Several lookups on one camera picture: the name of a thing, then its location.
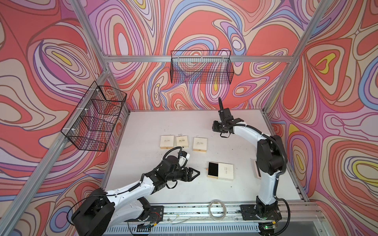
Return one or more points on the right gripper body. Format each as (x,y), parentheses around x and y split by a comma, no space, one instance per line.
(219,127)

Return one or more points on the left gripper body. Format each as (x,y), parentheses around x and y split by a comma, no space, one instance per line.
(177,175)

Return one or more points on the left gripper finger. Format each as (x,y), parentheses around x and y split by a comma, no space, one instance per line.
(191,172)
(188,178)

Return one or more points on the cream drawer jewelry box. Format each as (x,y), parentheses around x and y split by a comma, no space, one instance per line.
(166,141)

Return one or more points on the cream jewelry box front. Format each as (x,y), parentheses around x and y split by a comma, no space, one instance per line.
(220,171)

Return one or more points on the small cream jewelry box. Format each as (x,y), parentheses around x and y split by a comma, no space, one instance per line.
(182,141)

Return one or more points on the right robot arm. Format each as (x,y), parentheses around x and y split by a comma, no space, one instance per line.
(271,162)

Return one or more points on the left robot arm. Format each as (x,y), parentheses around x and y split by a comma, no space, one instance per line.
(93,215)

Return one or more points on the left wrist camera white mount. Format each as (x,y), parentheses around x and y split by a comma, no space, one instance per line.
(183,159)

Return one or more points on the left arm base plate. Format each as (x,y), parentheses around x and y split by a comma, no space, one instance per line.
(153,214)

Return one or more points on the black wire basket back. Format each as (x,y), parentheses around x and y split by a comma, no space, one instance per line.
(201,67)

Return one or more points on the black wire basket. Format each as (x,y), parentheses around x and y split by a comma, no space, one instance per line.
(201,67)
(94,118)

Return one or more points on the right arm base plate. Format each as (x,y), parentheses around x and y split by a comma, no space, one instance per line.
(261,212)

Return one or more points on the black wire basket left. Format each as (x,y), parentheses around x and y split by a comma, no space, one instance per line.
(94,118)

